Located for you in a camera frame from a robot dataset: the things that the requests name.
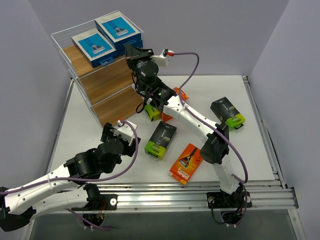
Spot blue Harry's razor box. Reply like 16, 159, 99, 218
117, 39, 144, 56
71, 28, 119, 68

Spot blue white Harry's box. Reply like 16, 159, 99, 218
94, 11, 142, 49

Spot green black Gillette Labs box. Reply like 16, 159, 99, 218
144, 104, 161, 122
144, 121, 177, 160
210, 96, 246, 130

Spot orange Gillette Fusion5 box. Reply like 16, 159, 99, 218
160, 112, 173, 122
168, 143, 203, 185

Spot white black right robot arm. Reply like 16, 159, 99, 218
124, 43, 248, 207

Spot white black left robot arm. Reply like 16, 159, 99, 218
0, 120, 140, 232

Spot orange Gillette cartridge box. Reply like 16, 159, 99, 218
173, 87, 189, 101

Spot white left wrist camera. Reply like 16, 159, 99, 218
113, 120, 137, 146

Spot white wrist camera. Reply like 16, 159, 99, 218
151, 48, 175, 67
113, 120, 137, 146

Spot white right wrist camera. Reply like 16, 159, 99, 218
151, 48, 175, 67

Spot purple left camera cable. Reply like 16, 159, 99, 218
0, 119, 140, 232

